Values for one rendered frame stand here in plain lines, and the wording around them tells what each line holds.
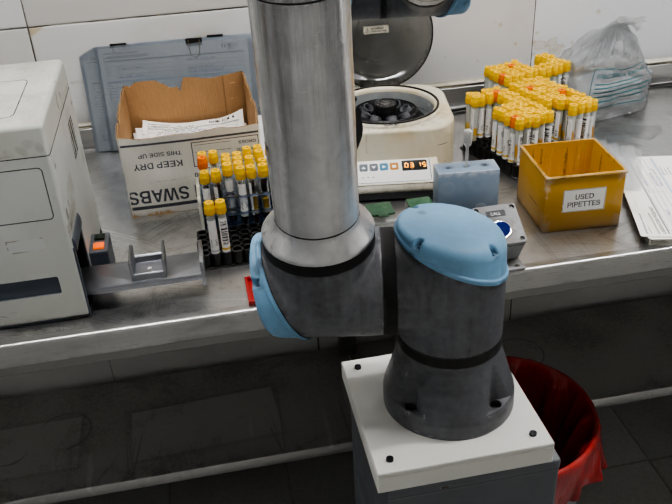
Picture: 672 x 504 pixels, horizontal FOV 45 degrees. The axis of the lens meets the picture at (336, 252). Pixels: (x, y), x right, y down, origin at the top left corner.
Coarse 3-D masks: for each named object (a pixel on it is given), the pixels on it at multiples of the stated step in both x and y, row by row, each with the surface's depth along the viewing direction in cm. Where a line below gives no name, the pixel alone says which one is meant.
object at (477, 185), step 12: (444, 168) 129; (456, 168) 129; (468, 168) 129; (480, 168) 129; (492, 168) 129; (444, 180) 128; (456, 180) 129; (468, 180) 129; (480, 180) 129; (492, 180) 129; (444, 192) 130; (456, 192) 130; (468, 192) 130; (480, 192) 130; (492, 192) 130; (456, 204) 131; (468, 204) 131; (480, 204) 131; (492, 204) 132
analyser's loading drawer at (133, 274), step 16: (128, 256) 116; (144, 256) 120; (160, 256) 121; (176, 256) 121; (192, 256) 121; (96, 272) 119; (112, 272) 118; (128, 272) 118; (144, 272) 118; (160, 272) 116; (176, 272) 118; (192, 272) 117; (96, 288) 115; (112, 288) 115; (128, 288) 116
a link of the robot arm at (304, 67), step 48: (288, 0) 62; (336, 0) 63; (288, 48) 64; (336, 48) 66; (288, 96) 67; (336, 96) 68; (288, 144) 71; (336, 144) 71; (288, 192) 74; (336, 192) 74; (288, 240) 78; (336, 240) 77; (288, 288) 80; (336, 288) 79; (288, 336) 84; (336, 336) 85
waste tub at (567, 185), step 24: (528, 144) 136; (552, 144) 136; (576, 144) 137; (600, 144) 135; (528, 168) 133; (552, 168) 139; (576, 168) 139; (600, 168) 135; (624, 168) 127; (528, 192) 134; (552, 192) 126; (576, 192) 127; (600, 192) 127; (552, 216) 129; (576, 216) 129; (600, 216) 130
